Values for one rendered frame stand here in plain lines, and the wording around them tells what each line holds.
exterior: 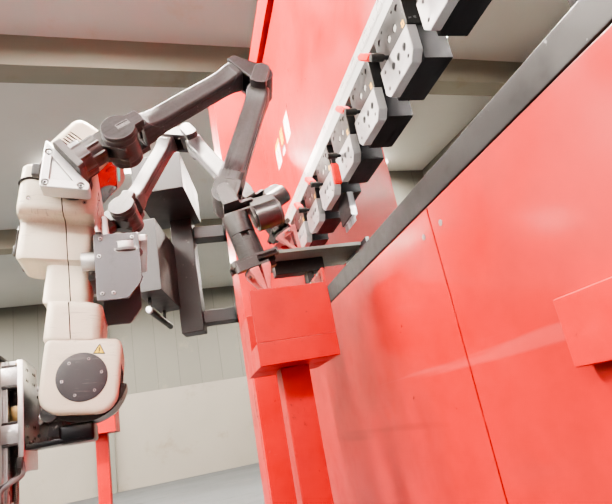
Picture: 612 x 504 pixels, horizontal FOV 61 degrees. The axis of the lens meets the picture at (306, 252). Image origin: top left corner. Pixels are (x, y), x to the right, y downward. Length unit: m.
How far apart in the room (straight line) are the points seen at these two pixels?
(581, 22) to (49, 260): 1.15
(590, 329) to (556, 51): 0.28
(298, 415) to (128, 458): 9.31
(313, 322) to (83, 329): 0.52
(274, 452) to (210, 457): 8.14
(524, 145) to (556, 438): 0.33
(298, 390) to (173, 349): 9.47
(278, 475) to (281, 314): 1.33
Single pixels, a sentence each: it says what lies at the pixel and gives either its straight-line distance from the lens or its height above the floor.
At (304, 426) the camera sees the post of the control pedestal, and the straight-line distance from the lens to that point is 1.09.
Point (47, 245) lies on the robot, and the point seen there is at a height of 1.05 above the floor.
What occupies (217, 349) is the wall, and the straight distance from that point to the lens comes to 10.59.
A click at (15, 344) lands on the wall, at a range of 10.77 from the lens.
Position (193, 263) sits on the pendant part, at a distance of 2.94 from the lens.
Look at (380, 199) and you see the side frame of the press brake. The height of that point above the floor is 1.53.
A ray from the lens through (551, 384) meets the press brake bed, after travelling 0.66.
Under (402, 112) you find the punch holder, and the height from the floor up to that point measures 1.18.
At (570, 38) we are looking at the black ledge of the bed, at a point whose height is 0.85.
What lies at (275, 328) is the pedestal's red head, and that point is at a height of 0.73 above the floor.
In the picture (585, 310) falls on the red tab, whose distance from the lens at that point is 0.57.
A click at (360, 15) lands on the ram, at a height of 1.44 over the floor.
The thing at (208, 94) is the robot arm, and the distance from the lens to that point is 1.37.
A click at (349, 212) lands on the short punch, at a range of 1.58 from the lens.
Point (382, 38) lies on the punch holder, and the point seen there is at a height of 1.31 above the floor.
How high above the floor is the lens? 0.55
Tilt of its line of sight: 18 degrees up
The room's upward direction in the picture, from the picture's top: 11 degrees counter-clockwise
